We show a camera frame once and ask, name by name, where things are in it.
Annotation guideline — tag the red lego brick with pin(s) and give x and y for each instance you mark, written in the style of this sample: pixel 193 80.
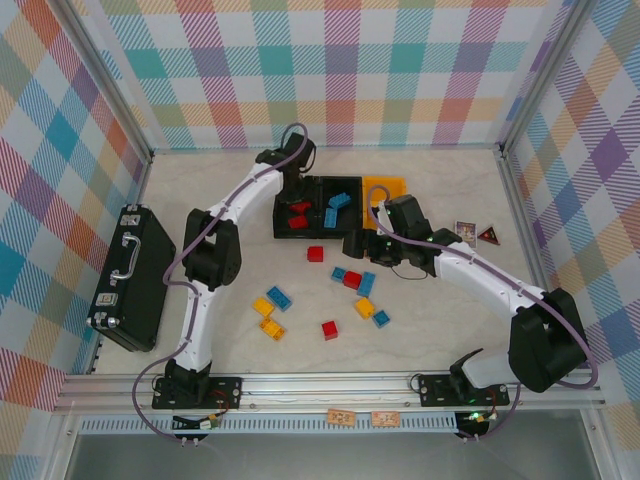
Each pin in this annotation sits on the red lego brick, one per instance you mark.
pixel 330 330
pixel 352 279
pixel 298 222
pixel 301 207
pixel 315 254

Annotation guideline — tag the small blue lego brick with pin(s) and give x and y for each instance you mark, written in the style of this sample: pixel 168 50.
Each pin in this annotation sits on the small blue lego brick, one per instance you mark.
pixel 381 318
pixel 338 274

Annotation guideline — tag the long blue lego brick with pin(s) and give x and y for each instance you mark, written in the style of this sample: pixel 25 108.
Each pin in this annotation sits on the long blue lego brick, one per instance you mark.
pixel 366 284
pixel 279 298
pixel 331 218
pixel 339 200

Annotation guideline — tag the yellow lego brick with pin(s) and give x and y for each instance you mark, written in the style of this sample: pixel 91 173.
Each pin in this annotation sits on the yellow lego brick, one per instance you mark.
pixel 263 306
pixel 365 308
pixel 272 329

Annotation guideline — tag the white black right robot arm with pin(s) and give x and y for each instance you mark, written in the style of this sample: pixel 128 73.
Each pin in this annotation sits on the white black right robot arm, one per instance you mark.
pixel 477 285

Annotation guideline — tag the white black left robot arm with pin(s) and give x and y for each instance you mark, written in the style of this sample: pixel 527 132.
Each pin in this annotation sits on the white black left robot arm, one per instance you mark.
pixel 202 330

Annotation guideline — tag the black plastic bin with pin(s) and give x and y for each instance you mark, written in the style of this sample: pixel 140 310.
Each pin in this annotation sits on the black plastic bin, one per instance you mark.
pixel 280 231
pixel 351 220

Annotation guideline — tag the yellow plastic bin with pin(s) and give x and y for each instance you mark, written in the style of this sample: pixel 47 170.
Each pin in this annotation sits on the yellow plastic bin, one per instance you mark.
pixel 395 186

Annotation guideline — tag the small printed picture card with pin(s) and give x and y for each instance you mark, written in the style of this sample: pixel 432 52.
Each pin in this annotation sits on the small printed picture card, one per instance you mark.
pixel 466 233

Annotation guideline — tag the red black triangle token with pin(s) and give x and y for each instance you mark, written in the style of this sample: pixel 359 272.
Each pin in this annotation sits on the red black triangle token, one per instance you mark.
pixel 489 234

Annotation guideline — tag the orange paper tag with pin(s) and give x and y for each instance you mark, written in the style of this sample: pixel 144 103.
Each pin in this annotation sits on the orange paper tag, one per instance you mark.
pixel 339 416
pixel 385 418

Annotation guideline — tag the black hard carrying case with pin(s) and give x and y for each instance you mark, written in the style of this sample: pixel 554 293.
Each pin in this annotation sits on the black hard carrying case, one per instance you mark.
pixel 145 280

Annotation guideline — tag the thin aluminium frame rail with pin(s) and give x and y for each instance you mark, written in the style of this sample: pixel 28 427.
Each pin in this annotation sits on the thin aluminium frame rail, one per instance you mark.
pixel 400 148

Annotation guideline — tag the wide aluminium mounting rail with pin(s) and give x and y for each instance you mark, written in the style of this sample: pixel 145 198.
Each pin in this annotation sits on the wide aluminium mounting rail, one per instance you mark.
pixel 325 392

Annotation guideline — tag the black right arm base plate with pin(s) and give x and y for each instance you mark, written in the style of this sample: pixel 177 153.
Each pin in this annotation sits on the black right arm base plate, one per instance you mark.
pixel 435 391

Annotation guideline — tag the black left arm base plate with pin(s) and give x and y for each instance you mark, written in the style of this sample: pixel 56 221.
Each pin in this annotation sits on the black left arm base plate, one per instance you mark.
pixel 227 392

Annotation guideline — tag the aluminium frame post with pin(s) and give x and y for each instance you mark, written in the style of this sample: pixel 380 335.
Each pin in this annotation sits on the aluminium frame post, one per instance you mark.
pixel 110 80
pixel 547 75

